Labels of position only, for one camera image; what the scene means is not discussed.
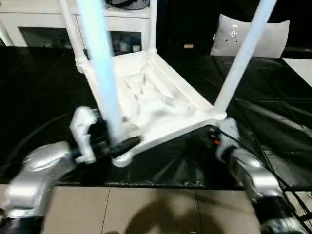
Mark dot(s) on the white plastic table top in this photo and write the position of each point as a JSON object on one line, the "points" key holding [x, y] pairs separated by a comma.
{"points": [[161, 102]]}

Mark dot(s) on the white plastic table leg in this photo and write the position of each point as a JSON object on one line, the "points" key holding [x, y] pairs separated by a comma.
{"points": [[243, 53], [153, 24], [103, 73], [74, 34]]}

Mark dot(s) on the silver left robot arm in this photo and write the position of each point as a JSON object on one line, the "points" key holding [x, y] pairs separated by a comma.
{"points": [[34, 180]]}

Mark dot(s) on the black work mat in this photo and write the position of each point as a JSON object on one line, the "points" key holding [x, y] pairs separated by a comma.
{"points": [[263, 107]]}

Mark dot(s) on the small yellow label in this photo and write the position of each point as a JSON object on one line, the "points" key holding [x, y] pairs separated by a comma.
{"points": [[188, 46]]}

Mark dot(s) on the white flat board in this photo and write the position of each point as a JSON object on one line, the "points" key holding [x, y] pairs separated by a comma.
{"points": [[300, 70]]}

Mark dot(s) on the light grey pillow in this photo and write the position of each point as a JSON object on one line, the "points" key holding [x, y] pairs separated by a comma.
{"points": [[263, 36]]}

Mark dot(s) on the white glass-door cabinet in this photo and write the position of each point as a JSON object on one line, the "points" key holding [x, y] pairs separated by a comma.
{"points": [[39, 22]]}

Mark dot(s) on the grey round helmet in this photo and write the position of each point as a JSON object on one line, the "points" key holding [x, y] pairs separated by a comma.
{"points": [[127, 3]]}

